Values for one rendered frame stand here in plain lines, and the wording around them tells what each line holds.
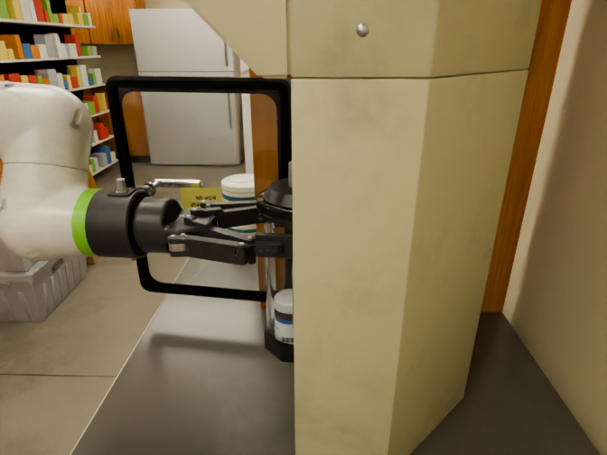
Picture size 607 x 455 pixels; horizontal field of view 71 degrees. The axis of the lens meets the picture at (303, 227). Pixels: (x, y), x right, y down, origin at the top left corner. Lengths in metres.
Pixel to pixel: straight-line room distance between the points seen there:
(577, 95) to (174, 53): 4.98
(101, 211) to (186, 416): 0.32
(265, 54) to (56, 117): 0.35
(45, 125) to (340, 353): 0.46
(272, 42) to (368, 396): 0.37
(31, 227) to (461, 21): 0.53
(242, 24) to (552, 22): 0.56
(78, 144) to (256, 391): 0.44
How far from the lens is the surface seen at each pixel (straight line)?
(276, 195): 0.51
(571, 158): 0.81
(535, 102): 0.81
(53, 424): 2.18
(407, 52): 0.36
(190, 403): 0.71
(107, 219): 0.58
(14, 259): 2.67
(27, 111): 0.64
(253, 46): 0.36
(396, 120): 0.37
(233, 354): 0.78
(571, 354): 0.82
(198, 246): 0.51
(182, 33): 5.46
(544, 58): 0.81
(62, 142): 0.64
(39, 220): 0.62
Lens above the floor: 1.44
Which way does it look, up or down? 23 degrees down
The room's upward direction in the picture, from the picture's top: straight up
